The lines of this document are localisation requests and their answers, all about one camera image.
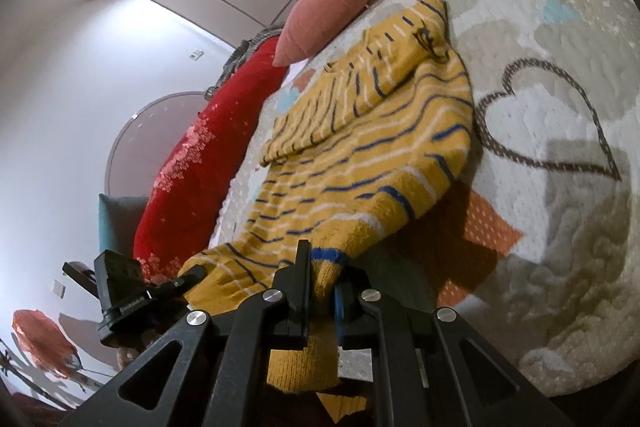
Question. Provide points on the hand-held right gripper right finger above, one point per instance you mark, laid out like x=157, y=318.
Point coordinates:
x=341, y=307

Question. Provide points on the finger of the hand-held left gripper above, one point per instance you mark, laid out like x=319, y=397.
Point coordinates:
x=182, y=282

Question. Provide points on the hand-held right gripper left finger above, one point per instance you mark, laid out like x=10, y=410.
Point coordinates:
x=300, y=292

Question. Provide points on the yellow striped sweater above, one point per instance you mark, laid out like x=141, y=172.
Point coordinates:
x=360, y=107

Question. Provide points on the person's left hand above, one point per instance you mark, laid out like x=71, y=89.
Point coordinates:
x=131, y=352

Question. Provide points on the teal cushion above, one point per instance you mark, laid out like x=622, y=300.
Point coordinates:
x=116, y=222

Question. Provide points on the red floral quilt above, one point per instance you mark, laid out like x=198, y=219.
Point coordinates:
x=200, y=162

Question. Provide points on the round white headboard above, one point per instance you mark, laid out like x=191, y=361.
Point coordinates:
x=140, y=142

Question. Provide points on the grey knitted blanket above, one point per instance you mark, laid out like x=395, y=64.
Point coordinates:
x=239, y=57

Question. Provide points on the patterned quilted bed mat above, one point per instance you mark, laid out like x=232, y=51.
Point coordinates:
x=540, y=117

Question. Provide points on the pink pillow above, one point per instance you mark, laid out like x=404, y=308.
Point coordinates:
x=325, y=14

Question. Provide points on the wall switch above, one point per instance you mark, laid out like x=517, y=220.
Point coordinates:
x=59, y=290
x=197, y=55

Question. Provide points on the orange flower wall sticker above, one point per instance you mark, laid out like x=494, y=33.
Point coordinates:
x=47, y=347

